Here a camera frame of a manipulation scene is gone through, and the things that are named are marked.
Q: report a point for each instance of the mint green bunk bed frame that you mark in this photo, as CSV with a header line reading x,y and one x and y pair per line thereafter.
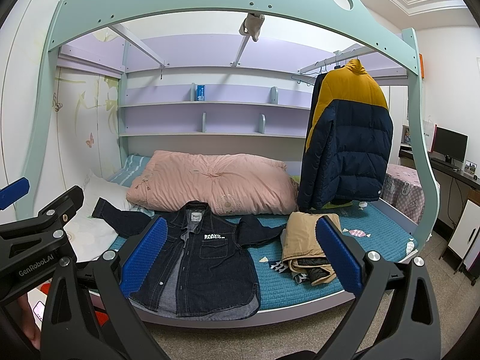
x,y
350,18

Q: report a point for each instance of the dark wooden desk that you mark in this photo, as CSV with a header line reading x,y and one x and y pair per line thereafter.
x,y
454,188

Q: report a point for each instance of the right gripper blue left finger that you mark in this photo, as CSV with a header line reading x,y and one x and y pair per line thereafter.
x,y
88,314

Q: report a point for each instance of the dark denim jacket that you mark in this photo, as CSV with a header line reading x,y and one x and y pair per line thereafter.
x,y
203,271

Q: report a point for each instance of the lilac wall shelf unit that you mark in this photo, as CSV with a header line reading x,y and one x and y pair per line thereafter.
x,y
241,102

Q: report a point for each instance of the navy yellow puffer jacket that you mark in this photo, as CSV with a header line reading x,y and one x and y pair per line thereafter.
x,y
348,140

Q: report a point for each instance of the pink folded quilt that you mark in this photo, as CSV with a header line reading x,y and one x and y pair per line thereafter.
x,y
231,184

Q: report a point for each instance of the grey plush toy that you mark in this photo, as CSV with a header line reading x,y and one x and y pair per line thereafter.
x,y
251,26

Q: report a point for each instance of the blue box on shelf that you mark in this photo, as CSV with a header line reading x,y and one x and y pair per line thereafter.
x,y
200,93

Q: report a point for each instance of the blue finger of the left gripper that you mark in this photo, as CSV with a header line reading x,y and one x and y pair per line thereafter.
x,y
13,192

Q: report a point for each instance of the black computer monitor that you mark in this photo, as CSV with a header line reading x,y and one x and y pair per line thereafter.
x,y
450,144

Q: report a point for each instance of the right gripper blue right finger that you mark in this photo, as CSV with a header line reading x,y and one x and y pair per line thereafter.
x,y
411,328

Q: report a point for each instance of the folded beige jacket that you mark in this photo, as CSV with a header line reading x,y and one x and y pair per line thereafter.
x,y
301,252

